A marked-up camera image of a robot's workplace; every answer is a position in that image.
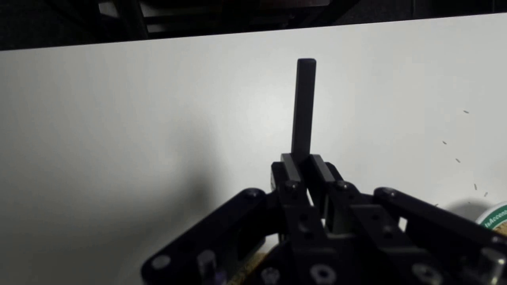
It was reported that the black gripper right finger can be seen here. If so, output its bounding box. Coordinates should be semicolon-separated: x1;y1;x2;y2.
310;153;507;285

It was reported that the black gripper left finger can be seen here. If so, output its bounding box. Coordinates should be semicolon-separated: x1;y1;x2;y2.
139;150;329;285

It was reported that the green and white bowl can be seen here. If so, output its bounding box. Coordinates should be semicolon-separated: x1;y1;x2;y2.
477;205;507;237

